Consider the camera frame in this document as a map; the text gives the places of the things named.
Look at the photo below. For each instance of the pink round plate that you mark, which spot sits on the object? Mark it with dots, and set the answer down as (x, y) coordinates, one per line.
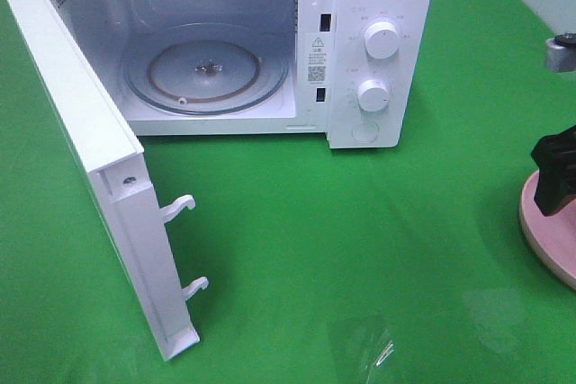
(552, 238)

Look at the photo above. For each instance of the round white door button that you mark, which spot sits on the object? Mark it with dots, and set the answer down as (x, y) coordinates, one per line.
(366, 132)

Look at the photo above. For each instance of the upper white microwave knob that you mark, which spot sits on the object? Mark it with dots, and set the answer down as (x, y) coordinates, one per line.
(382, 39)

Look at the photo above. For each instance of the glass microwave turntable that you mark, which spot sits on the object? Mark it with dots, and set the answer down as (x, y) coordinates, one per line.
(207, 68)

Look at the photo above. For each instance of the white microwave oven body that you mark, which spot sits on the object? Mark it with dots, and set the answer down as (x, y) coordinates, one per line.
(319, 95)

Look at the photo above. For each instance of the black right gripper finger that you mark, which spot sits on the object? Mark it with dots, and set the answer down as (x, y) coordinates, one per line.
(555, 157)

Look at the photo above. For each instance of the white microwave knob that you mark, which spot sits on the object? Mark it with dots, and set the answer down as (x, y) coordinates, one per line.
(373, 95)
(382, 39)

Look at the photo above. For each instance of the lower white microwave knob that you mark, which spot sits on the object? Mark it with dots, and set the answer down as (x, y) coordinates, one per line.
(373, 95)

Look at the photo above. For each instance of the white microwave door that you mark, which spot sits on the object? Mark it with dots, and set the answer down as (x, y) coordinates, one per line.
(112, 158)

